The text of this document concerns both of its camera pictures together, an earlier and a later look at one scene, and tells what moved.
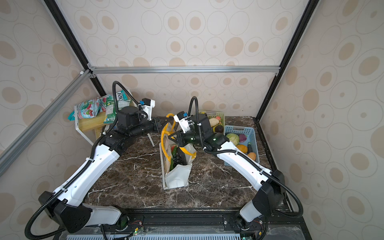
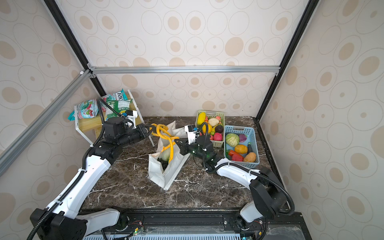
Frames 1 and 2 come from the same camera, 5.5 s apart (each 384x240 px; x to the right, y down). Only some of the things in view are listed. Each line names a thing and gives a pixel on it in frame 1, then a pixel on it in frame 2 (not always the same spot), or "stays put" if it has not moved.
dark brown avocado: [219, 128] stays put
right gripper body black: [190, 137] → [194, 149]
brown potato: [252, 155] stays put
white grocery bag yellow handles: [179, 177] → [164, 164]
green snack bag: [110, 114] stays put
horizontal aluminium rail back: [186, 70] stays put
